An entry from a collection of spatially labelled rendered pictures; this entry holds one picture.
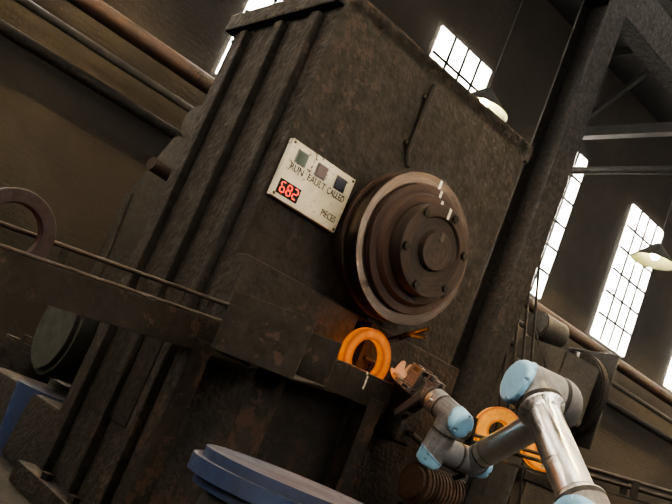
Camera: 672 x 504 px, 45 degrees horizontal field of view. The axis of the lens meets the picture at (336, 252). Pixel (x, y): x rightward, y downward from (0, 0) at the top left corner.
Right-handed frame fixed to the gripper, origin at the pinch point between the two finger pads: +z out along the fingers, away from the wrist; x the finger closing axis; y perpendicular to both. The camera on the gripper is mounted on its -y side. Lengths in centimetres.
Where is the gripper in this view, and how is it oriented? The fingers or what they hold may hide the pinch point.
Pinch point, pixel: (392, 372)
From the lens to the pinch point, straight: 253.6
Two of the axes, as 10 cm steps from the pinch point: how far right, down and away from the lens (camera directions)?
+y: 5.4, -8.4, -0.5
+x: -7.0, -4.2, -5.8
